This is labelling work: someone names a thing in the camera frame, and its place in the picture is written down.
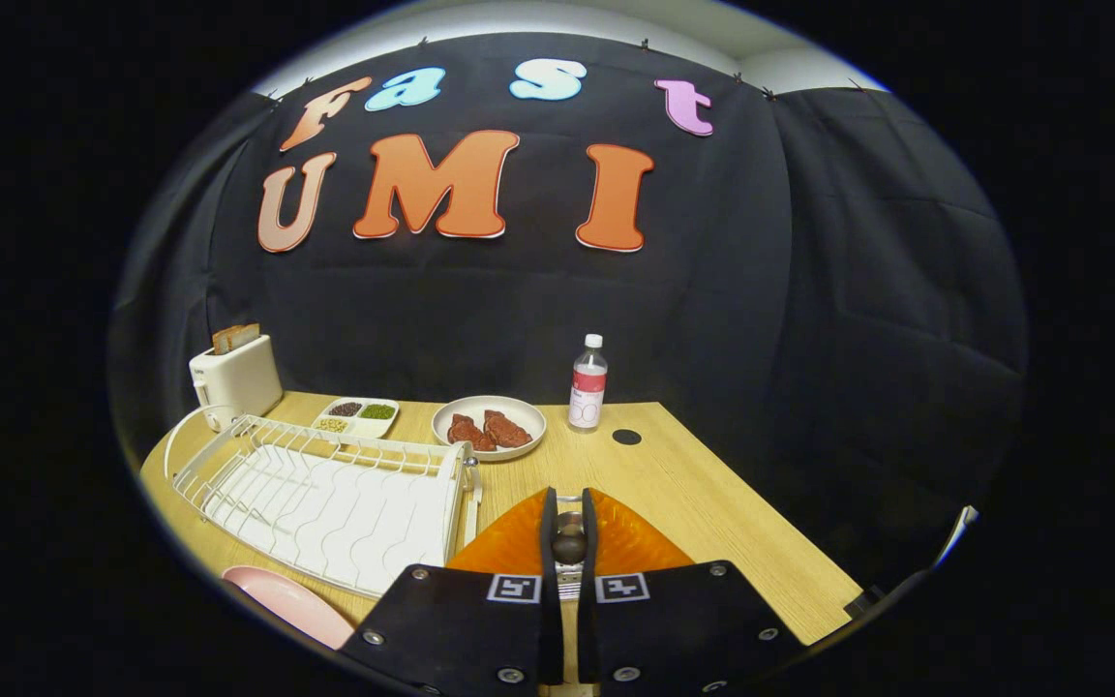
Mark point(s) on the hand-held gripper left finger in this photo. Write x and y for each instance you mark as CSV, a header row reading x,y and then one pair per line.
x,y
551,620

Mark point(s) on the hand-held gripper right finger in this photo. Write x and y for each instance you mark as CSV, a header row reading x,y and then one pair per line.
x,y
587,620

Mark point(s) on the pink plate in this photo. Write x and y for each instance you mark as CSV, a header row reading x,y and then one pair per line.
x,y
296,600

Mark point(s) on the white plate with meat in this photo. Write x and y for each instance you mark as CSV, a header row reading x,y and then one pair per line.
x,y
509,405

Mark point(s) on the white divided dish with beans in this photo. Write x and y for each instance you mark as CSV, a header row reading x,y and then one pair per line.
x,y
364,429

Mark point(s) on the black desk grommet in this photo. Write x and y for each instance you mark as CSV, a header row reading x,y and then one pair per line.
x,y
626,437

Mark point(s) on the red meat slice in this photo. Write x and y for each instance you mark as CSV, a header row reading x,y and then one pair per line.
x,y
468,434
507,429

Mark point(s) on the clear bottle with red label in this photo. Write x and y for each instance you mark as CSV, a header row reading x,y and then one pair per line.
x,y
587,397

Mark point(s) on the white toaster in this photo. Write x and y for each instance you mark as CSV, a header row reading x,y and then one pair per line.
x,y
243,378

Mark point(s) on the brown toast slice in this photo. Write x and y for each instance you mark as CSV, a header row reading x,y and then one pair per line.
x,y
225,341
248,335

